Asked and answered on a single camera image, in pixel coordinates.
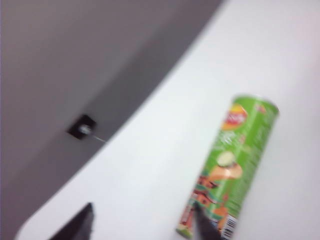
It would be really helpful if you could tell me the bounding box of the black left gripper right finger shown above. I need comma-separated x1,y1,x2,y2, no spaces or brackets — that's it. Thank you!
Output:
193,201,222,240

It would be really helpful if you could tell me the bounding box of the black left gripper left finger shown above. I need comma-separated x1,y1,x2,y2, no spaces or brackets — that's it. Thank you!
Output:
48,201,95,240

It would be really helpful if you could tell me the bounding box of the green chips can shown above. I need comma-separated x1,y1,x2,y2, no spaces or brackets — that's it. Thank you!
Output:
174,93,280,240

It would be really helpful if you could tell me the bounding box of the black square bracket with bolt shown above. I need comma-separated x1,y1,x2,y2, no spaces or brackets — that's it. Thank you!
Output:
66,114,98,141

